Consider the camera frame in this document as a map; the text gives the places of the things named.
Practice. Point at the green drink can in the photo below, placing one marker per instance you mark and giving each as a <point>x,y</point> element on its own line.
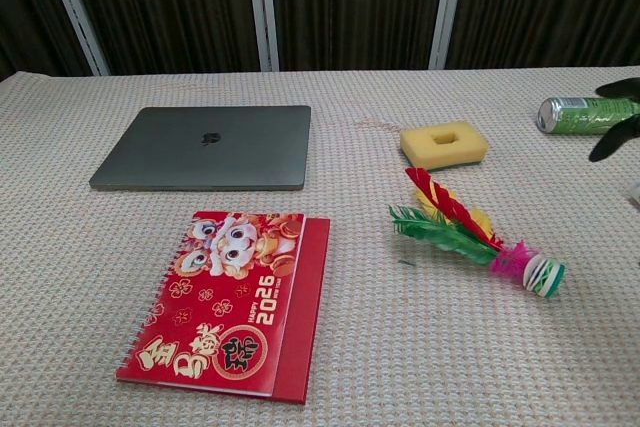
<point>575,114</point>

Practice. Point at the white frame post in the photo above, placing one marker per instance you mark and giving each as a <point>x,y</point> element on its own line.
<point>262,7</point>
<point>447,7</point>
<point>75,7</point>

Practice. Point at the grey closed laptop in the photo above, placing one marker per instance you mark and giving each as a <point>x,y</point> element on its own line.
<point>210,149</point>

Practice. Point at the beige woven tablecloth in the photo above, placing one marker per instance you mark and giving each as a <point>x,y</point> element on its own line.
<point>400,347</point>

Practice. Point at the red 2026 desk calendar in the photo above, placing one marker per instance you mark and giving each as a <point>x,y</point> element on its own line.
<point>225,297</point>

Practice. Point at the yellow sponge with hole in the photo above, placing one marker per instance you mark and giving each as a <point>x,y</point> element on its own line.
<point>425,147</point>

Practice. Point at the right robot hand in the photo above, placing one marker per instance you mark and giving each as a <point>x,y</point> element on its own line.
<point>607,144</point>

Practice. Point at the colourful feather shuttlecock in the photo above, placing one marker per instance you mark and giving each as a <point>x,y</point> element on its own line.
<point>452,237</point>

